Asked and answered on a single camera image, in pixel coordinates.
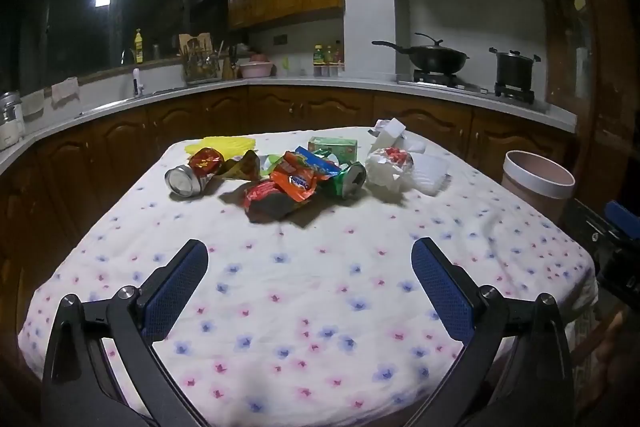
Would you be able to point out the orange snack wrapper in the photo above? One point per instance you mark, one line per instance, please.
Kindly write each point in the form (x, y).
(295, 181)

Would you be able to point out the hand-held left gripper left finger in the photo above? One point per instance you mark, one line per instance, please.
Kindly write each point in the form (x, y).
(175, 292)

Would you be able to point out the gold snack wrapper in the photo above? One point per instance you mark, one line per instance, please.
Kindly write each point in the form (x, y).
(241, 167)

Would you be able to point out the white kitchen countertop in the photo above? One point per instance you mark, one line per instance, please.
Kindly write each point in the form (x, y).
(320, 81)

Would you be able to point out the pink trash bin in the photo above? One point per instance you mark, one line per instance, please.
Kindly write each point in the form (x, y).
(530, 199)

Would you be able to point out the wooden knife block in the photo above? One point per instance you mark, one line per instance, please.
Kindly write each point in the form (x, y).
(231, 66)

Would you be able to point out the black wok with lid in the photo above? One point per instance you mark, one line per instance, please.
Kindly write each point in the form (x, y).
(440, 57)

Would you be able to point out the crushed green drink can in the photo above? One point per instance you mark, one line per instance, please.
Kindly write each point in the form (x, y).
(345, 182)

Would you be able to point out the wooden lower cabinets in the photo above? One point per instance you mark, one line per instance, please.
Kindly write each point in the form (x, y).
(310, 109)

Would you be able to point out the black cooking pot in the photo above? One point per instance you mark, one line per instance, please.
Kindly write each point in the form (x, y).
(515, 72)

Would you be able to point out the white foam sheet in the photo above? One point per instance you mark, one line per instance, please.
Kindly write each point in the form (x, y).
(430, 174)

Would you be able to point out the yellow green sauce bottle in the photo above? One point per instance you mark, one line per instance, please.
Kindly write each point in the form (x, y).
(318, 54)
(329, 55)

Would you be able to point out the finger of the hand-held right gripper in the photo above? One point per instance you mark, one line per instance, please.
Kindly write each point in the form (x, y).
(620, 213)

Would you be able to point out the blue snack wrapper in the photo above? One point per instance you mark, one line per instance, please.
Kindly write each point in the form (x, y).
(320, 164)

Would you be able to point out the pink plastic basin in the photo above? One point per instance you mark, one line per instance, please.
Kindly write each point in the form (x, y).
(256, 69)

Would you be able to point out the yellow cloth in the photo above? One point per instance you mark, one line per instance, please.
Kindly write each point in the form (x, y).
(225, 144)

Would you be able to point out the wooden glass door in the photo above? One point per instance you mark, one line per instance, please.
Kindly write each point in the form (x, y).
(600, 82)

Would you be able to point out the crushed red drink can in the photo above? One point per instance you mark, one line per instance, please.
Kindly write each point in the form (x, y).
(205, 162)

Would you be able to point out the white plastic bag red print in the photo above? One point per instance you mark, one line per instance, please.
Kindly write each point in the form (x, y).
(385, 172)

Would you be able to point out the red sauce bottle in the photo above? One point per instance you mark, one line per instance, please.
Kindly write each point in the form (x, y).
(338, 53)

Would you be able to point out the green snack wrapper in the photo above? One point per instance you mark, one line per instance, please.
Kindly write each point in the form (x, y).
(271, 164)

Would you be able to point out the green paper box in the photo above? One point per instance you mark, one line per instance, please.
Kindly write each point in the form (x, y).
(335, 147)

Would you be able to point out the yellow dish soap bottle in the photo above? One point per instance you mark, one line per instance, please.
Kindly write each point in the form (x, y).
(138, 49)

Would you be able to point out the white faucet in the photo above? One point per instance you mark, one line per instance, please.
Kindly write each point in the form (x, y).
(136, 82)

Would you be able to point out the gas stove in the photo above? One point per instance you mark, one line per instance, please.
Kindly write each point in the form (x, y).
(465, 79)

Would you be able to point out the white rice cooker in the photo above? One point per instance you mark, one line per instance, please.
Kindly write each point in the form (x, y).
(10, 122)

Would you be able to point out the pink hanging towel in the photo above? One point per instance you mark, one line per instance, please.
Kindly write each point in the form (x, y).
(65, 89)

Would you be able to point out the utensil drying rack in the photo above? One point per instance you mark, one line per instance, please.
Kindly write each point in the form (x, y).
(200, 64)

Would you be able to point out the red snack packet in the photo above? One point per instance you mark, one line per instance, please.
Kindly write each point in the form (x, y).
(265, 196)

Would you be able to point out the seasoning bottles group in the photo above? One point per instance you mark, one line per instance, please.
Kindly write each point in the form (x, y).
(327, 69)

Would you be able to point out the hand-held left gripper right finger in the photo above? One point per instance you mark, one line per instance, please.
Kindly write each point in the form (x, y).
(442, 292)

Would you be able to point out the dark kitchen window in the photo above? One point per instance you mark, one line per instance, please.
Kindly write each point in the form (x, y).
(75, 7)

